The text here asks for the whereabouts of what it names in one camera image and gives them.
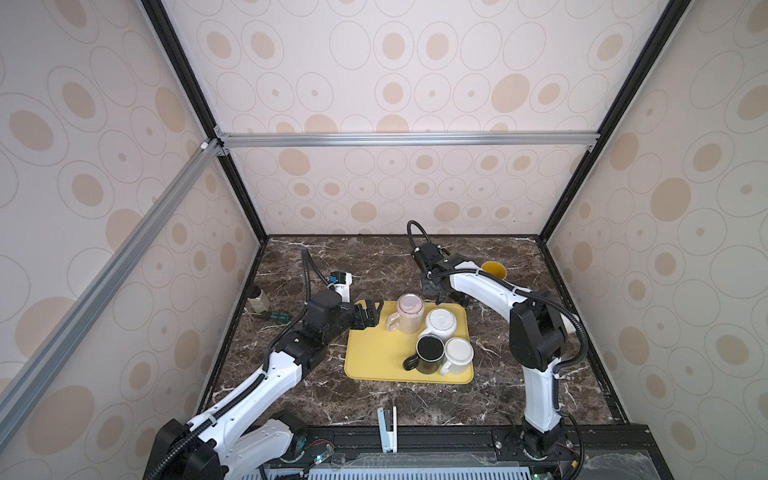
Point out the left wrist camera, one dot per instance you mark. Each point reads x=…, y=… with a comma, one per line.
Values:
x=340, y=282

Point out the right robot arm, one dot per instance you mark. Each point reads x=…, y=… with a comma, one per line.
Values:
x=544, y=336

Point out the white ribbed mug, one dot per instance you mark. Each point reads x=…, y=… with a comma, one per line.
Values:
x=440, y=323

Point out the white cream mug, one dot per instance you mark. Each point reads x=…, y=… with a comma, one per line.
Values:
x=458, y=356

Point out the pink mug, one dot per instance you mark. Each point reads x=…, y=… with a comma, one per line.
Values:
x=408, y=316

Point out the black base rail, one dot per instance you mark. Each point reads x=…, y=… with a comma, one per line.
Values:
x=626, y=451

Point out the diagonal aluminium bar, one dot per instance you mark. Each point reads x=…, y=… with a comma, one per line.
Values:
x=49, y=359

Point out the black mug red inside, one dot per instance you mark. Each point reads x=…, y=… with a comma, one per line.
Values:
x=428, y=357

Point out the horizontal aluminium bar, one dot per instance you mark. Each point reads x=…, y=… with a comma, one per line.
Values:
x=409, y=139

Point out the yellow plastic tray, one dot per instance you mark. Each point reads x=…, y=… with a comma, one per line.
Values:
x=377, y=354

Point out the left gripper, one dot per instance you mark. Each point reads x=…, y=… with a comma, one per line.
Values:
x=358, y=320

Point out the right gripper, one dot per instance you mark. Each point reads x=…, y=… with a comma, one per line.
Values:
x=427, y=289

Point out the blue butterfly mug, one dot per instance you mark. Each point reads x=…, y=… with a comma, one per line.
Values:
x=495, y=268

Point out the white clip on rail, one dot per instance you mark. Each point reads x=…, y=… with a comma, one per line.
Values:
x=388, y=429

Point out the small bottle black cap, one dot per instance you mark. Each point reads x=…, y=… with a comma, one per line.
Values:
x=257, y=299

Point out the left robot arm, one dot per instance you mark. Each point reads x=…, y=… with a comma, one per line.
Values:
x=258, y=390

